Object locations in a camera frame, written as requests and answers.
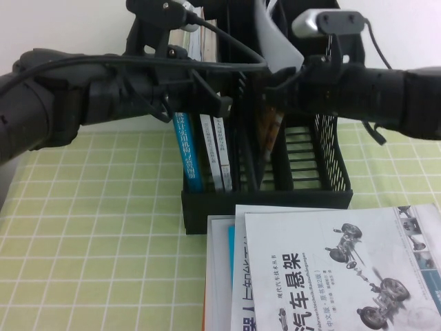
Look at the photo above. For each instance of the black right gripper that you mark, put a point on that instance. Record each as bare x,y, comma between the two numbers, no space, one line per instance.
324,86

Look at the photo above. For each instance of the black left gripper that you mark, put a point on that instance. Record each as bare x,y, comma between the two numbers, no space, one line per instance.
172,86

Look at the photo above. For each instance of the thin robot brochure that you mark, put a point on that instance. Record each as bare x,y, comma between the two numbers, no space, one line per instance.
275,45

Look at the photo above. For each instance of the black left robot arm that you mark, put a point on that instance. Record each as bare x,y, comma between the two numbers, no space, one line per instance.
51,103

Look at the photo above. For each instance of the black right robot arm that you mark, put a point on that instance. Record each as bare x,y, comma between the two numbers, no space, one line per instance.
396,96

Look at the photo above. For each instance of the white book black spine logo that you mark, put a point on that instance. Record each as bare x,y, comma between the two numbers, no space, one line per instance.
222,148

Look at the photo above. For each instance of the white book orange spine mark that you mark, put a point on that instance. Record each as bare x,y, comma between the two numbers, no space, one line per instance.
208,145

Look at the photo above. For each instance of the blue spine hardcover book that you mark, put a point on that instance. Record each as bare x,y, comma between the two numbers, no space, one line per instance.
187,155

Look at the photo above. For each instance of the black plastic book holder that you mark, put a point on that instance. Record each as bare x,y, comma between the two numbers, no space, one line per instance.
268,203

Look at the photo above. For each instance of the cyan cover book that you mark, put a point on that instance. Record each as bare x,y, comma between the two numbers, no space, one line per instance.
231,258

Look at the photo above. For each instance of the white car suspension book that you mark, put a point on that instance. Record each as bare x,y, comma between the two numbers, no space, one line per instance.
310,248

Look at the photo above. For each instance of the grey cover book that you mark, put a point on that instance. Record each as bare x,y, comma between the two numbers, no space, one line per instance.
217,276

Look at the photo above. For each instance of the white book large black characters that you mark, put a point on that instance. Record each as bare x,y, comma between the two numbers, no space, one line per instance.
241,293

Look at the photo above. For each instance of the green checked tablecloth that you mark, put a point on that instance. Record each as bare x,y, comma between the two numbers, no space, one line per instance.
86,224

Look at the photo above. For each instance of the black right camera bracket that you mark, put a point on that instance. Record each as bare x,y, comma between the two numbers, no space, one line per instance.
344,48

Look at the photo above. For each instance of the black camera bracket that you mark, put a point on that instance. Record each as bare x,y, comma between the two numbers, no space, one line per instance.
148,38
344,48

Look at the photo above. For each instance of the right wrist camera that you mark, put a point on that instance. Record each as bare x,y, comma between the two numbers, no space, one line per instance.
327,20

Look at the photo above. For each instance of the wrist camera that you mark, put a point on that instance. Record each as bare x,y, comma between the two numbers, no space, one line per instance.
327,20
148,7

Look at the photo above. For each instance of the black left camera bracket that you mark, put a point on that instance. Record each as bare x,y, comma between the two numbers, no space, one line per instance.
148,38

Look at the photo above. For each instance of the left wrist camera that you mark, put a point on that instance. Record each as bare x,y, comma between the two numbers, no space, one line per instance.
148,7

